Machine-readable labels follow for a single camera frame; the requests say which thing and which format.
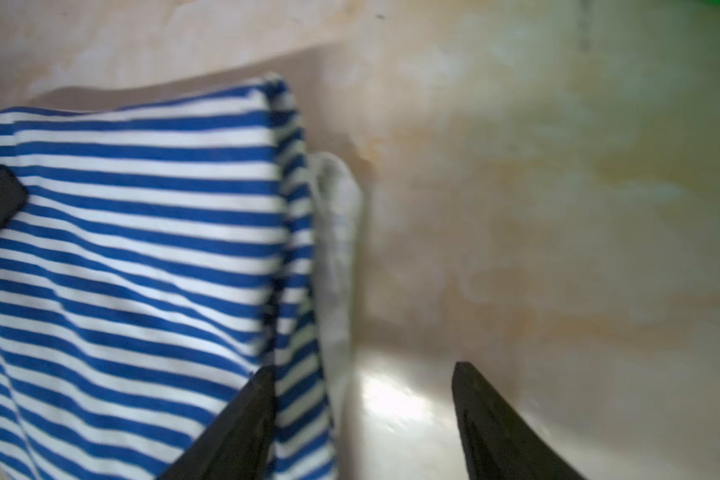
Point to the striped tank top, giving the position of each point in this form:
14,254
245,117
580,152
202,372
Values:
165,254

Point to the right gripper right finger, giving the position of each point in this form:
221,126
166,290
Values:
496,441

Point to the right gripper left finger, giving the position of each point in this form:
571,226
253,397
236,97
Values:
236,445

